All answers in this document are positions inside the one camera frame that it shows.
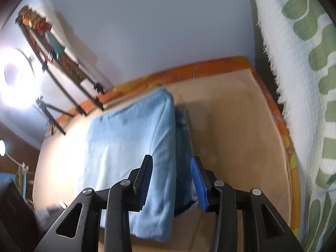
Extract green white patterned blanket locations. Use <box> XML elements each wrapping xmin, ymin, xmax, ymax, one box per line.
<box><xmin>249</xmin><ymin>0</ymin><xmax>336</xmax><ymax>252</ymax></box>

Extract white clamp lamp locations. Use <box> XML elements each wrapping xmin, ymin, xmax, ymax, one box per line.
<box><xmin>0</xmin><ymin>140</ymin><xmax>29</xmax><ymax>175</ymax></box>

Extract light blue pole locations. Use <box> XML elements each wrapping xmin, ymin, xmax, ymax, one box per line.
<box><xmin>21</xmin><ymin>169</ymin><xmax>28</xmax><ymax>198</ymax></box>

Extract bright ring light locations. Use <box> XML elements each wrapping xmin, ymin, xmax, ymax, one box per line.
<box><xmin>0</xmin><ymin>47</ymin><xmax>43</xmax><ymax>111</ymax></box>

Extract orange patterned mattress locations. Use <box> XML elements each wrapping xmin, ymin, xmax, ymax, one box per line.
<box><xmin>56</xmin><ymin>55</ymin><xmax>301</xmax><ymax>238</ymax></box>

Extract blue denim pants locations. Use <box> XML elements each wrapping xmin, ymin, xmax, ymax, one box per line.
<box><xmin>77</xmin><ymin>87</ymin><xmax>200</xmax><ymax>243</ymax></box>

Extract black frame display rack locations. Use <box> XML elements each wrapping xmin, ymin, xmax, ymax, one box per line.
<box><xmin>16</xmin><ymin>5</ymin><xmax>106</xmax><ymax>116</ymax></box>

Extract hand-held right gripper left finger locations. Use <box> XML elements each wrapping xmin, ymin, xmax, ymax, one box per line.
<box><xmin>34</xmin><ymin>154</ymin><xmax>153</xmax><ymax>252</ymax></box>

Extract black tripod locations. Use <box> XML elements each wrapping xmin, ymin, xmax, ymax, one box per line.
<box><xmin>35</xmin><ymin>97</ymin><xmax>74</xmax><ymax>136</ymax></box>

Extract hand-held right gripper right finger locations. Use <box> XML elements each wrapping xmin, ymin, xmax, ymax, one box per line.
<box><xmin>190</xmin><ymin>156</ymin><xmax>303</xmax><ymax>252</ymax></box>

